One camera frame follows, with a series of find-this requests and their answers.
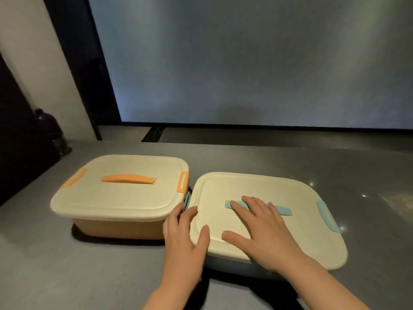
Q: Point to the person's right forearm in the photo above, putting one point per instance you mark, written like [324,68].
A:
[322,287]

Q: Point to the person's right thumb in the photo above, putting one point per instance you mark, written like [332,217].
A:
[235,239]

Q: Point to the person's left thumb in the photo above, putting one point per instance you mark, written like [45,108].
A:
[202,240]

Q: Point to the blue storage box base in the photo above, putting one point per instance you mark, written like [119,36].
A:
[232,266]

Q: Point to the orange storage box base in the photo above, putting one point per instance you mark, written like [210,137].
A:
[119,229]

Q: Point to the person's left middle finger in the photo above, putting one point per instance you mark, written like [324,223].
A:
[176,214]

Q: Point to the black cabinet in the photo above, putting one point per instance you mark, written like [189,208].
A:
[19,151]

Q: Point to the person's left forearm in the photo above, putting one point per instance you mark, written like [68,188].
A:
[174,297]

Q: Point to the person's right hand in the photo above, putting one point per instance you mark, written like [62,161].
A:
[267,242]

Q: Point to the person's left hand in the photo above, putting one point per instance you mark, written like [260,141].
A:
[182,255]

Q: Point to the black screen stand foot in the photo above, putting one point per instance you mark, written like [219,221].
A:
[154,134]

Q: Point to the person's right middle finger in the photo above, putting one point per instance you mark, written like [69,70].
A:
[256,207]

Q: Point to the large grey screen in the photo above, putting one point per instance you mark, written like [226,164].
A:
[258,61]

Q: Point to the black rounded ornament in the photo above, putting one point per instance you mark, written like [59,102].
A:
[51,132]

